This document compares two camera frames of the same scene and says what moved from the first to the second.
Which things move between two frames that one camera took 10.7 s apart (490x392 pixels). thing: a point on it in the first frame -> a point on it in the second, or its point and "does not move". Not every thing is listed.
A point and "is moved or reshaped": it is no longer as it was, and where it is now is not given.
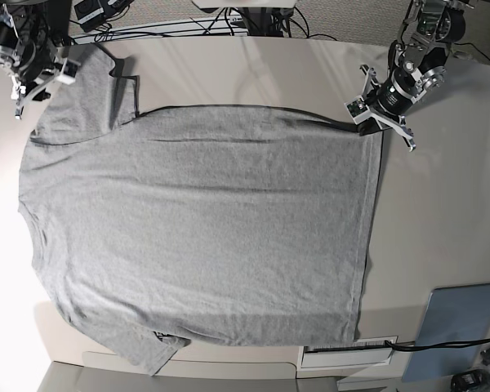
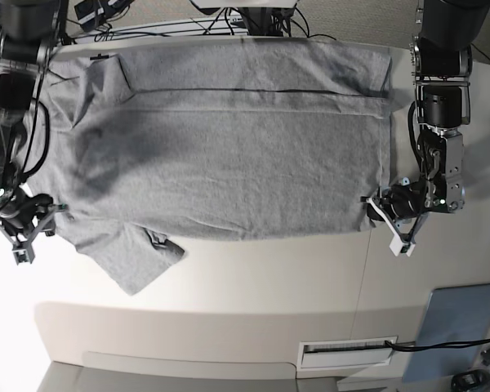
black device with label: x=90 y=14 does not move
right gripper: x=400 y=88 -> x=406 y=201
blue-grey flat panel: x=455 y=314 does not move
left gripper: x=26 y=57 -> x=20 y=218
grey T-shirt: x=174 y=225 is moved or reshaped
